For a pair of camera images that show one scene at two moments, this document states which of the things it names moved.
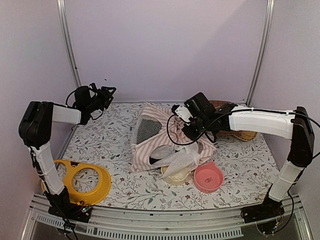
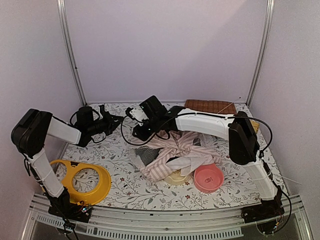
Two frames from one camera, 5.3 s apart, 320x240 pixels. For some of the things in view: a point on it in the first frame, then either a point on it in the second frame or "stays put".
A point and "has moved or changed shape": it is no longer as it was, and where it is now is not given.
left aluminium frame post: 62,11 stays put
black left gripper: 106,96 to 112,125
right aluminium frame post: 262,51 stays put
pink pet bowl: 208,177 stays put
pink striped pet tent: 161,144 has moved or changed shape
